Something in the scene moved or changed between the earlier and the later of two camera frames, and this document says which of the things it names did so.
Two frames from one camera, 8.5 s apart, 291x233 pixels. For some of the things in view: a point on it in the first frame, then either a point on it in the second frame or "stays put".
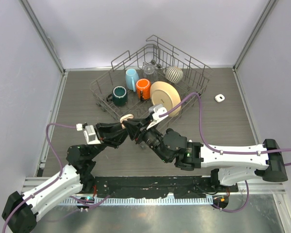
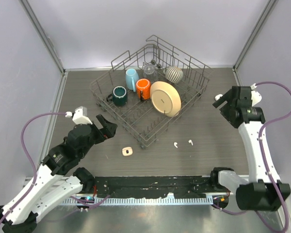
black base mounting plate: (153, 186) stays put
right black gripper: (132, 125) → (226, 97)
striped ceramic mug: (173, 74) stays put
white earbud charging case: (219, 98) stays put
